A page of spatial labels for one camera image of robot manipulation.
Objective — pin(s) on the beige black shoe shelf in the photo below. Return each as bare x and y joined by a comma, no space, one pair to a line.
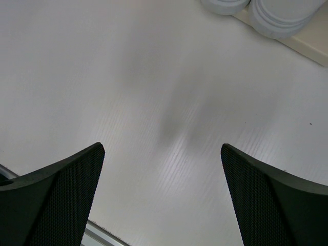
310,41

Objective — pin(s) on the white sneaker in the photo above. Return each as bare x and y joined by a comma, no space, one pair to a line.
224,7
278,19

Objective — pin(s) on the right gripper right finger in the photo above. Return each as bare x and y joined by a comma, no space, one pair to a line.
274,207

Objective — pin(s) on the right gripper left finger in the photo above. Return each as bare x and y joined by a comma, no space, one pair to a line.
51,206

